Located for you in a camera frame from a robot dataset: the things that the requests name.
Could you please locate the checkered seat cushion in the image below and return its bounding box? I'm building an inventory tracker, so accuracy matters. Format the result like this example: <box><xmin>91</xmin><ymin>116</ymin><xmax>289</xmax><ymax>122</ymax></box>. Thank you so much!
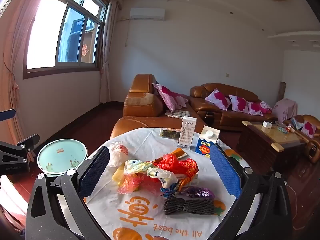
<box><xmin>165</xmin><ymin>109</ymin><xmax>192</xmax><ymax>118</ymax></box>

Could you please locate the red plastic bag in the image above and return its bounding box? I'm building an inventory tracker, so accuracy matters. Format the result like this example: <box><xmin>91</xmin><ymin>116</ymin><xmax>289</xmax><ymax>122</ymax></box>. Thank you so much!
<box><xmin>154</xmin><ymin>154</ymin><xmax>199</xmax><ymax>180</ymax></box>

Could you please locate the black flat packet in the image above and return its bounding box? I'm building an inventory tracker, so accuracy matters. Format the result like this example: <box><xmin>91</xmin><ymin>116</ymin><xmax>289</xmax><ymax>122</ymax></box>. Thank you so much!
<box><xmin>159</xmin><ymin>128</ymin><xmax>181</xmax><ymax>138</ymax></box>

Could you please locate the pink transparent wrapper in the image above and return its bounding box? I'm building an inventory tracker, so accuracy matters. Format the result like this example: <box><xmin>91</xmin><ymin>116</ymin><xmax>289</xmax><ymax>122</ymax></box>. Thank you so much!
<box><xmin>117</xmin><ymin>174</ymin><xmax>163</xmax><ymax>195</ymax></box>

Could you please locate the beige tied curtain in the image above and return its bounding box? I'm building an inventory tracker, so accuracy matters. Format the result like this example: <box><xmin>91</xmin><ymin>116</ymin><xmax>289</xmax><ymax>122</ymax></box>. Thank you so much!
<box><xmin>100</xmin><ymin>0</ymin><xmax>119</xmax><ymax>103</ymax></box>

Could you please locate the tall white box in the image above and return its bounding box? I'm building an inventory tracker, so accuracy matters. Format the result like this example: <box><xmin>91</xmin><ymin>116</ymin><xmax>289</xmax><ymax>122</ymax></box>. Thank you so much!
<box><xmin>177</xmin><ymin>117</ymin><xmax>197</xmax><ymax>150</ymax></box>

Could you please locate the pink cloth cover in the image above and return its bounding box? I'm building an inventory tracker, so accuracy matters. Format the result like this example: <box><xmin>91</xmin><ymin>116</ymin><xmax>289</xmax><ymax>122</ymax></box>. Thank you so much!
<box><xmin>272</xmin><ymin>99</ymin><xmax>298</xmax><ymax>123</ymax></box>

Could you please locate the sliding glass window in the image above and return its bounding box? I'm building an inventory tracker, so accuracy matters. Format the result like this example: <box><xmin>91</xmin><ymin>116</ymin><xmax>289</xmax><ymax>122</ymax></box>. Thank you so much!
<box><xmin>22</xmin><ymin>0</ymin><xmax>109</xmax><ymax>79</ymax></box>

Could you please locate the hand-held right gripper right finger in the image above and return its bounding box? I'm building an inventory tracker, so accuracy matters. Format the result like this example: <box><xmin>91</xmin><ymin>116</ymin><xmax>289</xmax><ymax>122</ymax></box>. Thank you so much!
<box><xmin>209</xmin><ymin>144</ymin><xmax>293</xmax><ymax>240</ymax></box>

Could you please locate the white foam fruit net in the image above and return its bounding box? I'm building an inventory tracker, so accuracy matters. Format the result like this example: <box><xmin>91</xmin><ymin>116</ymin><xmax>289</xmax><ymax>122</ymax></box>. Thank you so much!
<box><xmin>107</xmin><ymin>141</ymin><xmax>129</xmax><ymax>168</ymax></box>

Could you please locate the white magenta flower pillow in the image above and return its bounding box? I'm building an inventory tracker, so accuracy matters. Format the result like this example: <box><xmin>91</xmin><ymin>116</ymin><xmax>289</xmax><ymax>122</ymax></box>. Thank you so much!
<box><xmin>205</xmin><ymin>88</ymin><xmax>232</xmax><ymax>110</ymax></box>
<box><xmin>301</xmin><ymin>121</ymin><xmax>317</xmax><ymax>138</ymax></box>
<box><xmin>246</xmin><ymin>101</ymin><xmax>264</xmax><ymax>116</ymax></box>
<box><xmin>229</xmin><ymin>95</ymin><xmax>249</xmax><ymax>113</ymax></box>

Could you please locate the orange striped snack packet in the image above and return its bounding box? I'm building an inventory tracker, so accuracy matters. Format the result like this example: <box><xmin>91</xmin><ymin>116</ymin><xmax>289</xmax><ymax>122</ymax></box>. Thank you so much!
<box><xmin>154</xmin><ymin>148</ymin><xmax>188</xmax><ymax>163</ymax></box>

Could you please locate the wooden coffee table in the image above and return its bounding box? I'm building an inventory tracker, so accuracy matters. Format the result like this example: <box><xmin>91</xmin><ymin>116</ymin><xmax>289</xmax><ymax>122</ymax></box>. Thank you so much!
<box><xmin>236</xmin><ymin>121</ymin><xmax>308</xmax><ymax>170</ymax></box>

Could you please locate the pink folded blanket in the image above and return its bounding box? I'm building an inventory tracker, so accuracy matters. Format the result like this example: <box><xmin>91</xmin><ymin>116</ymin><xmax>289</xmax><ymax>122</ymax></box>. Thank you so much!
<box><xmin>260</xmin><ymin>101</ymin><xmax>272</xmax><ymax>114</ymax></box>

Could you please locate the black foam net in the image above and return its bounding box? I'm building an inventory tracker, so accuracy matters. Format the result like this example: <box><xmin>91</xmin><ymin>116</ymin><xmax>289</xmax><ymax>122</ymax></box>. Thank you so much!
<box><xmin>164</xmin><ymin>196</ymin><xmax>215</xmax><ymax>215</ymax></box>

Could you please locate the brown leather armchair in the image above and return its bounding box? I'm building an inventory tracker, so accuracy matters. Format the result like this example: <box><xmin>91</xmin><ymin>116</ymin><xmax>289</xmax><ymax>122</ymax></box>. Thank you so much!
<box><xmin>282</xmin><ymin>114</ymin><xmax>320</xmax><ymax>164</ymax></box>

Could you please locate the pink tied curtain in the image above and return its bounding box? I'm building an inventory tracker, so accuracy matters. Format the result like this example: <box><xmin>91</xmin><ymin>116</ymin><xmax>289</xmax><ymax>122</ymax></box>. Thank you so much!
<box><xmin>0</xmin><ymin>0</ymin><xmax>58</xmax><ymax>140</ymax></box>

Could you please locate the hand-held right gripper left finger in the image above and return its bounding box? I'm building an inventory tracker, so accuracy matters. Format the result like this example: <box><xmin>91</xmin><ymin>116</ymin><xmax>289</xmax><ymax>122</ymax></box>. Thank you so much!
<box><xmin>26</xmin><ymin>145</ymin><xmax>110</xmax><ymax>240</ymax></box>

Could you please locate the light green trash bin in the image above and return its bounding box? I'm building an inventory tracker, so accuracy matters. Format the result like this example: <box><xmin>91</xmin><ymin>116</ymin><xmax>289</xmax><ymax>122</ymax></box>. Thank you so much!
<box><xmin>37</xmin><ymin>139</ymin><xmax>88</xmax><ymax>178</ymax></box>

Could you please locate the brown leather chaise sofa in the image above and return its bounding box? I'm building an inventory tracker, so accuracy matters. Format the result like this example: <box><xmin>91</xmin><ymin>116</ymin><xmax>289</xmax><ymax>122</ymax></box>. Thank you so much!
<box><xmin>110</xmin><ymin>74</ymin><xmax>198</xmax><ymax>139</ymax></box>

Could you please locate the yellow wrapper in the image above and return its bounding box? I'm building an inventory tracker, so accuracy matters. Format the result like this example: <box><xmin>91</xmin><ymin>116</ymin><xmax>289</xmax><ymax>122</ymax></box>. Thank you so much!
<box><xmin>112</xmin><ymin>166</ymin><xmax>125</xmax><ymax>183</ymax></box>

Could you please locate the white orange-print tablecloth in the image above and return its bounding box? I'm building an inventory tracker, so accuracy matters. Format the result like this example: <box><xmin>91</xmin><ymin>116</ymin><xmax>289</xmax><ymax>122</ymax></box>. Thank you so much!
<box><xmin>57</xmin><ymin>127</ymin><xmax>263</xmax><ymax>240</ymax></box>

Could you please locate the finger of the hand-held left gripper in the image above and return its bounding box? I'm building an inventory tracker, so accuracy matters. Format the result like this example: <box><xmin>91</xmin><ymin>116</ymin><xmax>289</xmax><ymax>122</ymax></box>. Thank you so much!
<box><xmin>0</xmin><ymin>134</ymin><xmax>40</xmax><ymax>165</ymax></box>
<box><xmin>0</xmin><ymin>109</ymin><xmax>16</xmax><ymax>121</ymax></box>

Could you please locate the purple snack wrapper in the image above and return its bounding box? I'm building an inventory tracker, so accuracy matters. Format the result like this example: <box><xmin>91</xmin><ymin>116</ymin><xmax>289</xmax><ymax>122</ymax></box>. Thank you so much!
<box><xmin>184</xmin><ymin>187</ymin><xmax>215</xmax><ymax>199</ymax></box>

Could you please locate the white printed plastic bag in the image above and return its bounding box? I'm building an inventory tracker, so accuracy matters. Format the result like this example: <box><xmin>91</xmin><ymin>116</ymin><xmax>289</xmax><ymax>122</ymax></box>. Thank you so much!
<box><xmin>124</xmin><ymin>159</ymin><xmax>178</xmax><ymax>188</ymax></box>

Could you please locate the blue snack wrapper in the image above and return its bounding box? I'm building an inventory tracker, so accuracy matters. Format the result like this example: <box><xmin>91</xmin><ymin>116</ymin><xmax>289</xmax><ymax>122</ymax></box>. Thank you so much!
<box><xmin>161</xmin><ymin>182</ymin><xmax>185</xmax><ymax>197</ymax></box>

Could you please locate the white air conditioner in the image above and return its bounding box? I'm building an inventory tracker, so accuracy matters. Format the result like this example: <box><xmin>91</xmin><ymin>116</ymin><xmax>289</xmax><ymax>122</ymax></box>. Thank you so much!
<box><xmin>130</xmin><ymin>7</ymin><xmax>166</xmax><ymax>21</ymax></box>

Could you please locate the pink floral pillow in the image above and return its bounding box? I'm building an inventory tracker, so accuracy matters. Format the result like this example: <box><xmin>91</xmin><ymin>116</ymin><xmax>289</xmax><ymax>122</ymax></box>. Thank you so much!
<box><xmin>152</xmin><ymin>83</ymin><xmax>188</xmax><ymax>112</ymax></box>

